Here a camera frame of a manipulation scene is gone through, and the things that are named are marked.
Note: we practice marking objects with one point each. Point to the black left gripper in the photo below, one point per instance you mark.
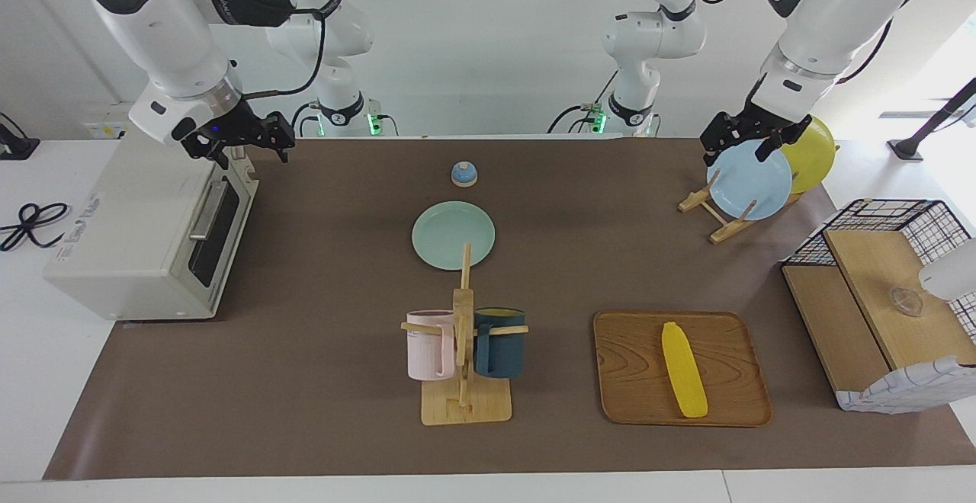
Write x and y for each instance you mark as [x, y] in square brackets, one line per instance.
[751, 123]

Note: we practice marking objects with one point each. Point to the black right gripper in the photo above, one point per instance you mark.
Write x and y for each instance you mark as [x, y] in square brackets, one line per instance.
[240, 128]

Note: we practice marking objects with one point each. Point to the cream toaster oven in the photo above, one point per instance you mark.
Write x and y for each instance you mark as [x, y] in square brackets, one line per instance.
[130, 236]

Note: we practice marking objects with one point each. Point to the pale green round plate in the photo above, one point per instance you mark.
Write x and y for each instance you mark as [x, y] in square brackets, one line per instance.
[450, 232]

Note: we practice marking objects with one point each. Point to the yellow corn cob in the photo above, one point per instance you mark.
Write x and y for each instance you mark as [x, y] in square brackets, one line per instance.
[682, 370]

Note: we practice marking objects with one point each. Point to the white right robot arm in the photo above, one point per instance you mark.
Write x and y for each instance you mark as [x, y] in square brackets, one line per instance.
[152, 23]

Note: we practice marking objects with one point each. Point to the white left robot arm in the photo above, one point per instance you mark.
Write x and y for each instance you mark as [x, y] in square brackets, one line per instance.
[823, 15]

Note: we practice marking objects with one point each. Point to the light blue plate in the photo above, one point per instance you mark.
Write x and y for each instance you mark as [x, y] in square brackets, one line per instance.
[747, 183]

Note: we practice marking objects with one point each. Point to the yellow plate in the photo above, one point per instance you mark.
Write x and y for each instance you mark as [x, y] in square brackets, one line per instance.
[814, 156]

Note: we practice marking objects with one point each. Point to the wooden plate rack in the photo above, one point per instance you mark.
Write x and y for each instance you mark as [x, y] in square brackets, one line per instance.
[724, 230]

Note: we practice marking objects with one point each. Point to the light wooden shelf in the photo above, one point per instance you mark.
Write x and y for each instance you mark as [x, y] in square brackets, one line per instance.
[862, 274]

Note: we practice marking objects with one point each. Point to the small clear glass dish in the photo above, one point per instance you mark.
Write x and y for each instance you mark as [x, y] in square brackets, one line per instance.
[906, 302]

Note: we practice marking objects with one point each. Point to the black stand base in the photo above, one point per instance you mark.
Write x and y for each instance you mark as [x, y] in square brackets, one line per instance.
[17, 148]

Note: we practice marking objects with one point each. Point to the brown table mat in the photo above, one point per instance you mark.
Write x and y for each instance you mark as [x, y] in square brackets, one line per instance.
[320, 381]

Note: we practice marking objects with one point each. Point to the brown wooden tray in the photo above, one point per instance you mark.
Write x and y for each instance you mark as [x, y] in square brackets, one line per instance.
[633, 373]

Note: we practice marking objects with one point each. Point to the white rounded object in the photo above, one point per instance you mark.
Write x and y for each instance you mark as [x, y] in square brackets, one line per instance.
[953, 274]

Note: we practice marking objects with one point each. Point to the pink mug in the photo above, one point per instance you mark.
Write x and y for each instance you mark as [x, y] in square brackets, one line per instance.
[427, 347]

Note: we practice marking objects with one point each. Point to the white checked cloth liner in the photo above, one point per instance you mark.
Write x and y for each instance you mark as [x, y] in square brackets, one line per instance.
[915, 389]

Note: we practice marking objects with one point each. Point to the dark blue mug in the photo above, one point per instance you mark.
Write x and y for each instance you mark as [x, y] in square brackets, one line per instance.
[499, 350]

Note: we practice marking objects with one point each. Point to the wooden mug tree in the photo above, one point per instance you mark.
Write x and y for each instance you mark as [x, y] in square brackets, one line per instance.
[463, 404]

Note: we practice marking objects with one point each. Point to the white wall socket box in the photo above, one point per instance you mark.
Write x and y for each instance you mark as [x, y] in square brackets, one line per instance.
[103, 131]

